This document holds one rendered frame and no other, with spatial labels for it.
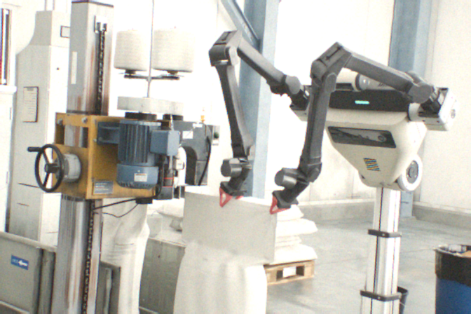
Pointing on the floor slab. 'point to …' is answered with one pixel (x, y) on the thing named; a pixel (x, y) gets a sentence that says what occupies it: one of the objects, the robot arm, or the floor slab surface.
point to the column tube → (63, 303)
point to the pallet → (306, 270)
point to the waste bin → (452, 279)
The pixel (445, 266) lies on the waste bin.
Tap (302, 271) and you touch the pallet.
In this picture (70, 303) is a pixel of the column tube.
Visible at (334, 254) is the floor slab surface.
